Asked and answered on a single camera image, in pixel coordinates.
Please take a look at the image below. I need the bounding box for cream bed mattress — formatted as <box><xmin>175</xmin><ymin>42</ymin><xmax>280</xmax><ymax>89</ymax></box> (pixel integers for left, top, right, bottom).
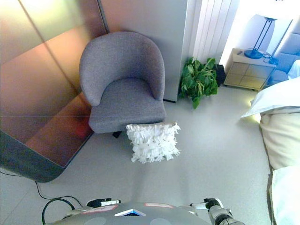
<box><xmin>258</xmin><ymin>112</ymin><xmax>300</xmax><ymax>170</ymax></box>

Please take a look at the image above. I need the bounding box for thin black floor cable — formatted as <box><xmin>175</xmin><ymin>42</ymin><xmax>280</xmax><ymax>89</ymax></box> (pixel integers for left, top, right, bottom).
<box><xmin>0</xmin><ymin>170</ymin><xmax>83</xmax><ymax>208</ymax></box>

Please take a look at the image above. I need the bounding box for grey fabric armchair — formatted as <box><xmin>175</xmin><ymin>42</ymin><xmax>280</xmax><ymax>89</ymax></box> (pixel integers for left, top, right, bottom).
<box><xmin>79</xmin><ymin>31</ymin><xmax>167</xmax><ymax>138</ymax></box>

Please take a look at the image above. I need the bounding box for black cable on nightstand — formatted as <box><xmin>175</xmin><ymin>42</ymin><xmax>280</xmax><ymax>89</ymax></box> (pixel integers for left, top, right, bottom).
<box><xmin>262</xmin><ymin>52</ymin><xmax>279</xmax><ymax>65</ymax></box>

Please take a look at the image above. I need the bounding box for white fringed pillow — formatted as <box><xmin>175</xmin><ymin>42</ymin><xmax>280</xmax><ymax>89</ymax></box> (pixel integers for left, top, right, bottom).
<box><xmin>126</xmin><ymin>121</ymin><xmax>182</xmax><ymax>164</ymax></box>

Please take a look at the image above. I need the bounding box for black plant pot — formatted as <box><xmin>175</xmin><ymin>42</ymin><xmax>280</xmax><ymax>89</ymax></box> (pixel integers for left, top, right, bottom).
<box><xmin>214</xmin><ymin>64</ymin><xmax>226</xmax><ymax>88</ymax></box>

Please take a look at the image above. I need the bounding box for green leafy houseplant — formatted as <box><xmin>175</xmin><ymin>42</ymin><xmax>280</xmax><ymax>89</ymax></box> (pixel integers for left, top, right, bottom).
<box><xmin>178</xmin><ymin>57</ymin><xmax>219</xmax><ymax>110</ymax></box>

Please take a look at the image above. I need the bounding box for white pleated curtain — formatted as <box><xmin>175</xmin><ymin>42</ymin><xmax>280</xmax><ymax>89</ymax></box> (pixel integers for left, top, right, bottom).
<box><xmin>187</xmin><ymin>0</ymin><xmax>241</xmax><ymax>64</ymax></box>

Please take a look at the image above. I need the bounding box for thick black wrist cable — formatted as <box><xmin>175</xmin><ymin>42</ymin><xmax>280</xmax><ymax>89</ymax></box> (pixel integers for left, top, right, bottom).
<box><xmin>41</xmin><ymin>198</ymin><xmax>76</xmax><ymax>224</ymax></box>

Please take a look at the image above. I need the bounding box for padded grey headboard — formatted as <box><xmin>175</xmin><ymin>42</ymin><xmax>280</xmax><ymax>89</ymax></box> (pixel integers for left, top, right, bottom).
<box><xmin>271</xmin><ymin>18</ymin><xmax>300</xmax><ymax>82</ymax></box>

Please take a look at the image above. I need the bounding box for beige nightstand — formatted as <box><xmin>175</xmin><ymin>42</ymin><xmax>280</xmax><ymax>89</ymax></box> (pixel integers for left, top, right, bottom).
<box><xmin>223</xmin><ymin>48</ymin><xmax>278</xmax><ymax>91</ymax></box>

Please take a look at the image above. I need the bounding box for grey robot torso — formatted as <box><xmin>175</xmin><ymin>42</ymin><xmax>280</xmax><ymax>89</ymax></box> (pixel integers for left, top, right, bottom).
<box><xmin>52</xmin><ymin>202</ymin><xmax>211</xmax><ymax>225</ymax></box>

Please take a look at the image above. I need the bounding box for dark wooden table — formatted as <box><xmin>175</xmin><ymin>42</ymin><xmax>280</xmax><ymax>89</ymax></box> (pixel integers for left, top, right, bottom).
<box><xmin>0</xmin><ymin>0</ymin><xmax>110</xmax><ymax>183</ymax></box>

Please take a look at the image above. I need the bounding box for blue table lamp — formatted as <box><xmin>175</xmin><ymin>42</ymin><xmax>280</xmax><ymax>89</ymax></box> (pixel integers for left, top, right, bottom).
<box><xmin>244</xmin><ymin>14</ymin><xmax>278</xmax><ymax>60</ymax></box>

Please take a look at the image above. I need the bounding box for white bed blanket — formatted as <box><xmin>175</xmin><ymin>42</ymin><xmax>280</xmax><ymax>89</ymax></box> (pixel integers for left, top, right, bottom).
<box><xmin>266</xmin><ymin>165</ymin><xmax>300</xmax><ymax>225</ymax></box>

